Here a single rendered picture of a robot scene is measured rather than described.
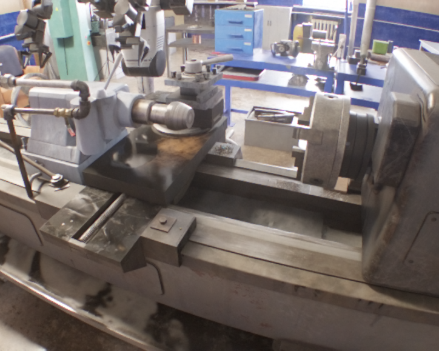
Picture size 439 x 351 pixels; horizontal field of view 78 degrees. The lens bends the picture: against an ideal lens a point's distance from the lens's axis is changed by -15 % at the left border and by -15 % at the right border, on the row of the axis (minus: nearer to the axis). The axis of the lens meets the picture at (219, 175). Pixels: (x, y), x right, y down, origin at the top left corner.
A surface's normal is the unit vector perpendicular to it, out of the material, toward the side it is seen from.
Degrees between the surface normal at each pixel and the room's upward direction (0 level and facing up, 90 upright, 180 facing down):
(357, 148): 69
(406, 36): 90
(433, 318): 90
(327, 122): 45
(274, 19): 90
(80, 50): 90
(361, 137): 50
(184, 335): 0
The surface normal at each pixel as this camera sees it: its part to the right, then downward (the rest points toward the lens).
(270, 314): -0.34, 0.53
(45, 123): -0.33, 0.22
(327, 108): -0.14, -0.52
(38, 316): 0.00, -0.83
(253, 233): -0.26, -0.15
